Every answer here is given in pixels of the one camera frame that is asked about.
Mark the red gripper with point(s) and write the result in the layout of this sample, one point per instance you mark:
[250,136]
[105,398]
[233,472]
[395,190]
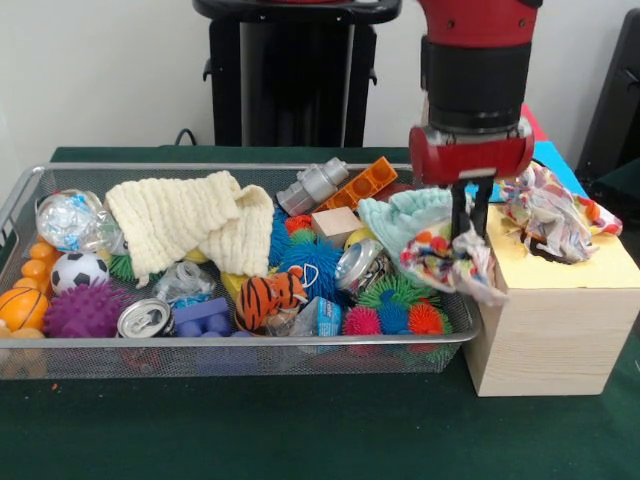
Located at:
[475,160]

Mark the colourful printed paper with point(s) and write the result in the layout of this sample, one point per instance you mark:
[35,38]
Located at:
[555,220]
[450,265]

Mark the light blue muslin cloth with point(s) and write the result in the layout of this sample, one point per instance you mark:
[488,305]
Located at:
[395,220]

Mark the rainbow spiky caterpillar toy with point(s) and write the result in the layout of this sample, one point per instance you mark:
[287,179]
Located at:
[395,317]

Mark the cream muslin cloth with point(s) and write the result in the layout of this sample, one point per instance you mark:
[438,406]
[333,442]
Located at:
[175,220]

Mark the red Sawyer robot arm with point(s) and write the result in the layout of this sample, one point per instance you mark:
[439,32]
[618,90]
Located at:
[475,75]

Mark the wooden box with three holes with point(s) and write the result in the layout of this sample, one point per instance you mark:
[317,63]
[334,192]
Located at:
[550,340]

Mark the green spiky ball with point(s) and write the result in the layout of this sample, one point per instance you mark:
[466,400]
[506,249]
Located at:
[380,295]

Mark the green covered side table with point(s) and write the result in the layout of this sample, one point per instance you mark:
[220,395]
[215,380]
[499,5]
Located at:
[625,185]

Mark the tiger plush toy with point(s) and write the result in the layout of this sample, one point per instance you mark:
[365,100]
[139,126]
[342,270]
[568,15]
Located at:
[265,300]

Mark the purple toy brick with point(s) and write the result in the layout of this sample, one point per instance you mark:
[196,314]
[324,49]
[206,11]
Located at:
[202,320]

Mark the silver drink can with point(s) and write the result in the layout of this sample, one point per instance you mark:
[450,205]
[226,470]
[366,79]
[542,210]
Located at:
[145,320]

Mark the black white soccer ball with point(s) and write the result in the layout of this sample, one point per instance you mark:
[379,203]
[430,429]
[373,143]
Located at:
[77,272]

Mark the purple knobbly ball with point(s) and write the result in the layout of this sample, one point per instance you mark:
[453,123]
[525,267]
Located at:
[82,312]

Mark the crushed plastic water bottle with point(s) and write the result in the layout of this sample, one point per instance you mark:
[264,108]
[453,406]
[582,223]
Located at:
[67,220]

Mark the orange toy basketball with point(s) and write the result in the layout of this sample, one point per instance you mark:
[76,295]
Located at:
[20,307]

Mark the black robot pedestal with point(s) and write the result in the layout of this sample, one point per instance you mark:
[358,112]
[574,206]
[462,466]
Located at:
[295,75]

